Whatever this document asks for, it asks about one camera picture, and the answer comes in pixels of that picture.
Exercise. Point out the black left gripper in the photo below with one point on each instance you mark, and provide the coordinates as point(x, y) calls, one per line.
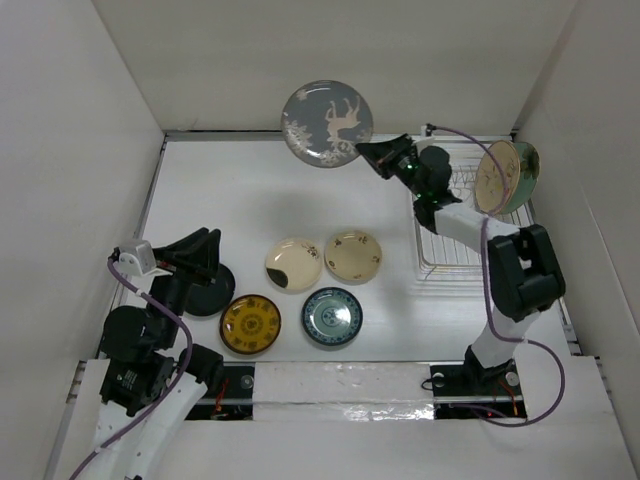
point(198, 249)

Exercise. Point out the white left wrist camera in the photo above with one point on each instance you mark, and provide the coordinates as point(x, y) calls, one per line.
point(134, 258)

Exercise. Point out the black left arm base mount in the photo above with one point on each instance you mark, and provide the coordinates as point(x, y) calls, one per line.
point(232, 401)

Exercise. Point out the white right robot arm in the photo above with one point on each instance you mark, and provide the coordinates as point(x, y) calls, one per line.
point(521, 274)

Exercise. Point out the teal plate with flower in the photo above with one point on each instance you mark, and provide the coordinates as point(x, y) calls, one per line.
point(526, 176)

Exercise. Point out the cream plate with small motifs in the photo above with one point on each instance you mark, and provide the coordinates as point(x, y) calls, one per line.
point(353, 256)

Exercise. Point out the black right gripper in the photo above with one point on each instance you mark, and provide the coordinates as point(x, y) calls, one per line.
point(382, 154)

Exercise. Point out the grey plate with horse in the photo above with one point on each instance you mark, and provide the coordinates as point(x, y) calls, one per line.
point(323, 121)

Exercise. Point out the yellow plate with brown rim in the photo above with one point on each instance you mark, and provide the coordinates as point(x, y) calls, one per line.
point(250, 324)

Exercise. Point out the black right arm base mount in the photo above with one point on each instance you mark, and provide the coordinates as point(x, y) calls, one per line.
point(498, 398)

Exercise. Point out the cream plate with black blot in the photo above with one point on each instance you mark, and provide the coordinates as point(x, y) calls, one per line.
point(294, 264)

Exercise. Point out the blue and white bowl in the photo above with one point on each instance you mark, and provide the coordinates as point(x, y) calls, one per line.
point(332, 317)

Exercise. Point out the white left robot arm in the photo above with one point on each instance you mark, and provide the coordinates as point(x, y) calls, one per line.
point(156, 373)

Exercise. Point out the beige plate with bird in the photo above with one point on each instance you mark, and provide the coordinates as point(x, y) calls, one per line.
point(496, 181)

